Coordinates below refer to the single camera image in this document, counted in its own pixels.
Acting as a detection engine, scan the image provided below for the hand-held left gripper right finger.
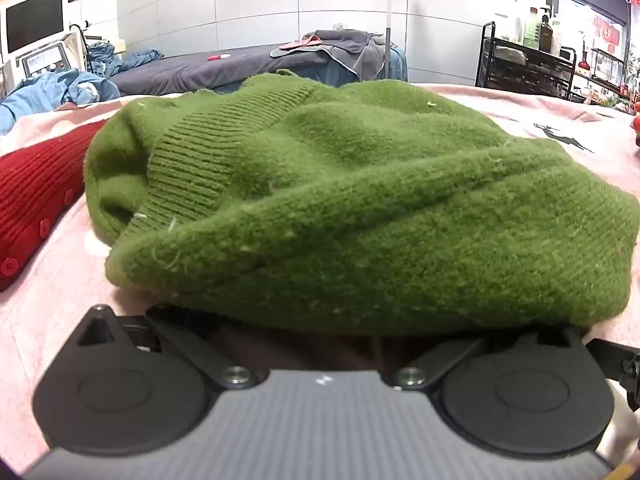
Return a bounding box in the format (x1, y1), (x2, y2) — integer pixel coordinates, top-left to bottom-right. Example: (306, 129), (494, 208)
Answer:
(392, 324), (587, 392)

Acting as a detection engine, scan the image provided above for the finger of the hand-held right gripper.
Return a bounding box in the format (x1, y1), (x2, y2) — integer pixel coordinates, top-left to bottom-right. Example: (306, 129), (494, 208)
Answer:
(585, 340), (640, 405)

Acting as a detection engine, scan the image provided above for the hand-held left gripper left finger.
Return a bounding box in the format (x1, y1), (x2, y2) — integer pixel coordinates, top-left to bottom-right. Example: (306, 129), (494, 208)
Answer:
(75, 304), (253, 391)

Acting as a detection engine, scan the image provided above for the green knit sweater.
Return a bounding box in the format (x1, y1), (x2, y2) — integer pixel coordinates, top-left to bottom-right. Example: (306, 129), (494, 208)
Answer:
(84, 71), (640, 337)

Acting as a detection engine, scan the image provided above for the pink printed blanket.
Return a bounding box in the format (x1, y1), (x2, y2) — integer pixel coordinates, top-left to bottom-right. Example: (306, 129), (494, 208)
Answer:
(0, 82), (640, 476)

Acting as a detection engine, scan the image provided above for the red knit cardigan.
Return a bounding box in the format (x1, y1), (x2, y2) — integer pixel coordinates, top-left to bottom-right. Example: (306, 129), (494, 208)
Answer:
(0, 120), (112, 293)

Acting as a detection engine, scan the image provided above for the dark grey massage bed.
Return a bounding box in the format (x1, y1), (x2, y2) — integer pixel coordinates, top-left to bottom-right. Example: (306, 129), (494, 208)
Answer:
(107, 42), (408, 97)

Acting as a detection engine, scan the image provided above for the large blue cloth pile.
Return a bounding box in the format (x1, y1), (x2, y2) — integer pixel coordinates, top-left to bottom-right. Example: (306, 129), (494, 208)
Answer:
(0, 69), (122, 136)

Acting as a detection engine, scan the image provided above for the small blue cloth pile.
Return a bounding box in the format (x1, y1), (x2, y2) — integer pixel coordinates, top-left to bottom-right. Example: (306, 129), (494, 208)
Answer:
(87, 41), (166, 79)

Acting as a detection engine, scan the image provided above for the black trolley cart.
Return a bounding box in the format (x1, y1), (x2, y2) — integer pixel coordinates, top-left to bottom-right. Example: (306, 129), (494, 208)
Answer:
(475, 21), (590, 102)

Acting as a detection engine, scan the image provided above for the red cloth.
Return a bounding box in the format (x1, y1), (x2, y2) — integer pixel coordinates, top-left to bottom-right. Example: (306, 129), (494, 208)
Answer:
(279, 35), (327, 51)

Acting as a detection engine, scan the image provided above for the grey towel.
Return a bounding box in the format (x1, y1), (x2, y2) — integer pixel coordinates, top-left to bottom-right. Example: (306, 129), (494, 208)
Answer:
(270, 30), (397, 94)

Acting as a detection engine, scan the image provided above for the red paper window decoration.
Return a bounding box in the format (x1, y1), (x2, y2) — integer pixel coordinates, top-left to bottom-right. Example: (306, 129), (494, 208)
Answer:
(592, 15), (624, 54)

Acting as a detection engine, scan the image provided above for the dark bottle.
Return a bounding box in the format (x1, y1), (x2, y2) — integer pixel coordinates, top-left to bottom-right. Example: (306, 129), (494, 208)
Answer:
(538, 14), (555, 54)

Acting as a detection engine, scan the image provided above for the green bottle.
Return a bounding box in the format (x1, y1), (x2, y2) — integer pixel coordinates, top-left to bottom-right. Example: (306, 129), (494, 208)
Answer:
(522, 7), (541, 51)

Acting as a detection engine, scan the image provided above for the white floor lamp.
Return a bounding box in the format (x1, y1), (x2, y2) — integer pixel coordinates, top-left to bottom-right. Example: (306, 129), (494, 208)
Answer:
(384, 0), (417, 82)

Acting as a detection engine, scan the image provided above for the white machine with screen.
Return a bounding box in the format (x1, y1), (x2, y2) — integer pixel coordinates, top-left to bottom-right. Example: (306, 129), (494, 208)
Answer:
(0, 0), (94, 96)

